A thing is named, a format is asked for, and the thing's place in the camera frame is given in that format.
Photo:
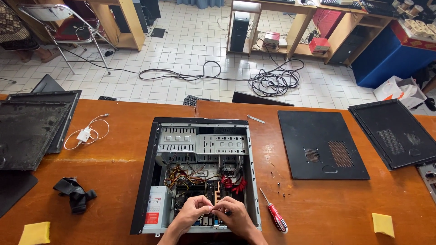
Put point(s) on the person's left hand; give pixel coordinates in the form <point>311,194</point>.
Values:
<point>190,211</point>

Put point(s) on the person's right hand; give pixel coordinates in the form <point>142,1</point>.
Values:
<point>236,217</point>

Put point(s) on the person's left fingers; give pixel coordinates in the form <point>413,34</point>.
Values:
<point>203,204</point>

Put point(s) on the person's right fingers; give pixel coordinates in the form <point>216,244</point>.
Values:
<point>223,204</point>

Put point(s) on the green motherboard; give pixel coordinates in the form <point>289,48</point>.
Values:
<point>185,195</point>

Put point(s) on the open black computer case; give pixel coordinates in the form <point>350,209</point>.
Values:
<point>253,170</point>

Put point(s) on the silver power supply unit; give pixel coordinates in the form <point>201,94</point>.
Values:
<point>157,206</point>

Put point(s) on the group of small black screws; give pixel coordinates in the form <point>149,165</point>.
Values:
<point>279,184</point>

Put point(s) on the silver metal drive cage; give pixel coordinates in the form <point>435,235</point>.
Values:
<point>204,143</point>

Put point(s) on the black flat monitor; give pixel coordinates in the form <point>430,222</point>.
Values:
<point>259,99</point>

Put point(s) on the black side panel round vent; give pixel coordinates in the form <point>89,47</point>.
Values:
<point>320,136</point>

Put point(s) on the small black keyboard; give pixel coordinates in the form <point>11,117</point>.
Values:
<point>107,98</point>

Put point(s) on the yellow sponge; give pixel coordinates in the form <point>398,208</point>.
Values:
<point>383,224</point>
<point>34,234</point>

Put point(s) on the black computer tower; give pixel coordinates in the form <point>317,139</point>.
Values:
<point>119,17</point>
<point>240,32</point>
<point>347,47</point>

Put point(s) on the red and white device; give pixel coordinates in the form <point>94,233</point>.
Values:
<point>271,38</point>

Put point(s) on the black square mat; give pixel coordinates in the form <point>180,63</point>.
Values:
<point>158,32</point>

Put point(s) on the black computer mouse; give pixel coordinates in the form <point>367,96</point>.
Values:
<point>109,53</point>

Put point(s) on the black side panel raised rim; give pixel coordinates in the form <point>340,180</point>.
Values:
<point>391,136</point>

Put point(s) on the red box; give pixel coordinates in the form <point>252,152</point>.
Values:
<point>319,45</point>

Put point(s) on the dusty black side panel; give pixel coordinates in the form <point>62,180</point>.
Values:
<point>27,136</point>

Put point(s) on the long wooden desk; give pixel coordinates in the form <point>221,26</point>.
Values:
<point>301,23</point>

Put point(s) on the blue curtain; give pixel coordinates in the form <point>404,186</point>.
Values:
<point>201,3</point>

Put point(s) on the grey computer case rear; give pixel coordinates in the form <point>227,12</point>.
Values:
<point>430,178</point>

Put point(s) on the white plastic bag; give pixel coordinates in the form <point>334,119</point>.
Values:
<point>398,90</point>

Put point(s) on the red panel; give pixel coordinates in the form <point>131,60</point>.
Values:
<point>327,22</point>

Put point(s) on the blue covered table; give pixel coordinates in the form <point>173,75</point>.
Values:
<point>385,61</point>

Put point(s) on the metal folding chair red seat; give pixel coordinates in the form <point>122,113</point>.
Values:
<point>70,32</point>

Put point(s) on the black desk keyboard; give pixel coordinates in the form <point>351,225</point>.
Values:
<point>379,7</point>
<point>340,4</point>

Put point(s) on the group of paper cups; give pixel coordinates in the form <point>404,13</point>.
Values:
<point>419,20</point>

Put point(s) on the silver metal slot bracket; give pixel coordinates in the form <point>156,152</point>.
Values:
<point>255,119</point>

